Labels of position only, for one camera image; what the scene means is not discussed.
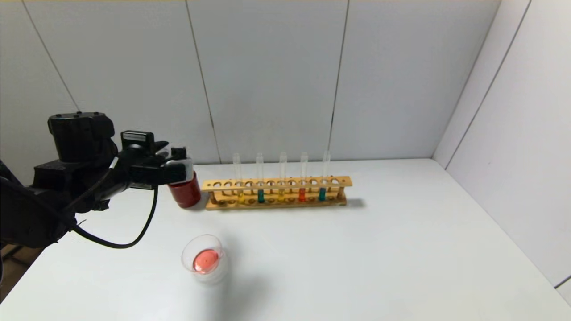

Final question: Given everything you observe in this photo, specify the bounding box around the black camera cable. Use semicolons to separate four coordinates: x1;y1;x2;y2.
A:
67;185;159;249

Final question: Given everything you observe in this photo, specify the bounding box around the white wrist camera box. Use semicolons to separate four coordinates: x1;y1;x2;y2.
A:
160;157;195;185

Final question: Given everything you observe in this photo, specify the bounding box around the wooden test tube rack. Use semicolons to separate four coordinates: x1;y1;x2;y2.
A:
201;176;353;211

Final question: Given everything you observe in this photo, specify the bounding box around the clear glass beaker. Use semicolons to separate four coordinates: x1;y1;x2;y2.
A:
181;234;233;284

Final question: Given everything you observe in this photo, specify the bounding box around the test tube yellow pigment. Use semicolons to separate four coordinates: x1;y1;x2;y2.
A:
278;151;288;203
232;153;246;205

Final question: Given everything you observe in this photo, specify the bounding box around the test tube red pigment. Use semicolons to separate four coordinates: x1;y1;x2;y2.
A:
299;152;309;202

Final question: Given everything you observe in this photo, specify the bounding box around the dark red cup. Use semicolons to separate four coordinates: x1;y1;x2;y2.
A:
168;172;202;209

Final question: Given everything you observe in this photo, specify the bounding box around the test tube green pigment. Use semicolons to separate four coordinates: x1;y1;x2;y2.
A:
318;151;331;202
256;152;266;204

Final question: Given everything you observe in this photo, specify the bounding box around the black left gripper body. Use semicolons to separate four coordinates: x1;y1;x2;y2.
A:
129;157;194;186

